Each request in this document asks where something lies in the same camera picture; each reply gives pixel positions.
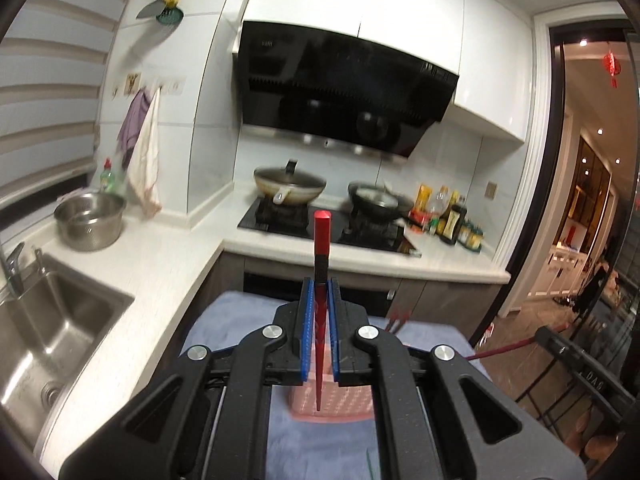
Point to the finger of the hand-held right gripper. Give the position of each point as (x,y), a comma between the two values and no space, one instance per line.
(550,341)

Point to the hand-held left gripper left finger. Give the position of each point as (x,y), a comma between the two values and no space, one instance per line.
(306,332)

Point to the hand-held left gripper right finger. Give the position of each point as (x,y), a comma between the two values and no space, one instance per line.
(335,332)

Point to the maroon chopstick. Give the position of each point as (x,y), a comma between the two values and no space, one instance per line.
(500,349)

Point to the pink perforated utensil holder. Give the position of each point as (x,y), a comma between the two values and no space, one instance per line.
(347,405)

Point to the person's right hand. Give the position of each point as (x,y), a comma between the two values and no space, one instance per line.
(600,440)

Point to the blue-grey fleece towel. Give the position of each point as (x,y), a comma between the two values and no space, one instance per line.
(225,320)

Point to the grey base cabinet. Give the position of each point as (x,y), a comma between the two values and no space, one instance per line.
(435,300)

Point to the black gas stove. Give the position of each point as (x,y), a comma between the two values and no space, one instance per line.
(295,225)

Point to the green chopstick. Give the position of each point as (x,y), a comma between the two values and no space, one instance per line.
(370,466)

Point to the black wok with lid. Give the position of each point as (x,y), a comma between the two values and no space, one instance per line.
(380,200)

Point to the red seasoning container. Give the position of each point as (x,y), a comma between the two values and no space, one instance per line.
(419,217)

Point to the beige wok with glass lid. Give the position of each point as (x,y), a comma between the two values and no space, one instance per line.
(290,185)

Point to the dark soy sauce bottle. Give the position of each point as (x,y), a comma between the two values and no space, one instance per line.
(452,225)

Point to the clear bottle with green cap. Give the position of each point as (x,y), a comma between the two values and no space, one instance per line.
(438,207)

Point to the yellow seasoning bottle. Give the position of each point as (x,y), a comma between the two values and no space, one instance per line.
(424,196)

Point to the black framed glass door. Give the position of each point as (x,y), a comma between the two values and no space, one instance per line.
(545,160)

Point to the white hanging cloth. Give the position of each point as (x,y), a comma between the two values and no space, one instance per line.
(146,160)

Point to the stainless steel pot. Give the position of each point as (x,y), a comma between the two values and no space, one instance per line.
(90,225)

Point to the green dish soap bottle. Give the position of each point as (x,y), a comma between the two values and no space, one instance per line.
(111,180)

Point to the black range hood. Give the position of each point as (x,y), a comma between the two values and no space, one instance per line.
(340,85)

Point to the stainless steel sink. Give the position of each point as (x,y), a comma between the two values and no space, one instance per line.
(55,330)

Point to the purple hanging cloth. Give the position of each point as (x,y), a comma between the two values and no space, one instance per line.
(132,120)

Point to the chrome sink soap dispenser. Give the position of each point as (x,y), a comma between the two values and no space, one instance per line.
(40,260)

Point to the red hanging ornament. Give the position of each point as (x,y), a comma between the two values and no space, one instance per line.
(611,67)

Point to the chrome faucet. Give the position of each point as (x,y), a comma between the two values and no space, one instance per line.
(12,270)

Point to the white upper cabinet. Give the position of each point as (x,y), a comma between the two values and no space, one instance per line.
(400,5)

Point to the hanging green slotted spoon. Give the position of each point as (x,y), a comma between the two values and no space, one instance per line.
(170,16)

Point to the white window blinds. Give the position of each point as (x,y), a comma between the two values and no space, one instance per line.
(55,95)

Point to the hanging steel spatula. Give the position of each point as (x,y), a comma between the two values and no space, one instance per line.
(150,10)

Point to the grey wall socket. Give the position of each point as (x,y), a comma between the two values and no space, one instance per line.
(492,190)

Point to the wall hook plate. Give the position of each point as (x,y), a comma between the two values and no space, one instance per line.
(132,84)

